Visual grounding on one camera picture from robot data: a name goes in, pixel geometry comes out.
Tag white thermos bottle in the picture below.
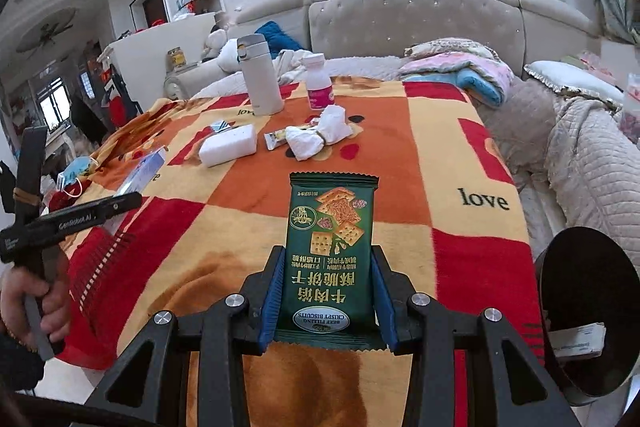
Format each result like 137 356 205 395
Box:
236 33 285 116

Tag white clothes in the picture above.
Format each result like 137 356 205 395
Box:
272 49 321 85

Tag green biscuit packet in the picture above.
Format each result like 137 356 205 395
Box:
272 172 391 352

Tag window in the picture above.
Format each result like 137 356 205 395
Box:
37 77 71 130

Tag grey tufted headboard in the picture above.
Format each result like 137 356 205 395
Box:
235 0 601 80

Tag white paper box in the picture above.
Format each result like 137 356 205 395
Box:
550 323 608 362

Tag ceiling fan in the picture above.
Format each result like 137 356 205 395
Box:
17 9 78 52

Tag white cabinet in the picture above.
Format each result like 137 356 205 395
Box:
107 12 216 112

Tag white foam block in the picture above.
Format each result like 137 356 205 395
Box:
198 124 258 168

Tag folded floral quilt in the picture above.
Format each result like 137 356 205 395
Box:
400 38 516 108

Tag red orange printed blanket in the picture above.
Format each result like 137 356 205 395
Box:
55 77 546 427

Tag black trash bin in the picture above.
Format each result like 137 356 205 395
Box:
534 227 640 408

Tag blue cloth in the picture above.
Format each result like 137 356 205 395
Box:
254 21 306 58

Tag white pill bottle pink label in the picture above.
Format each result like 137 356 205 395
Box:
301 53 337 111

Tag long white medicine box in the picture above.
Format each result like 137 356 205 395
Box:
102 146 168 235

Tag white plush toy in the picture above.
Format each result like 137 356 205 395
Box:
202 27 246 75

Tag blue face mask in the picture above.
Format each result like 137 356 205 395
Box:
56 155 101 198

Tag white ruffled pillow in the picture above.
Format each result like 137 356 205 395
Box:
522 59 626 110

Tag person's left hand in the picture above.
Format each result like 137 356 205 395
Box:
0 252 72 350

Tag yellow snack packet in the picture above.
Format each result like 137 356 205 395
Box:
263 127 301 151

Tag grey quilted bedspread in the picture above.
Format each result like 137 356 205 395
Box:
480 79 640 258

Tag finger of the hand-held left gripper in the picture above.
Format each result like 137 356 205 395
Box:
92 192 143 224

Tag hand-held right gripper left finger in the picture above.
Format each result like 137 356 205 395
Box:
85 246 286 427

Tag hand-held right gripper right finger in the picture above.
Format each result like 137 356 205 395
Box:
371 246 581 427

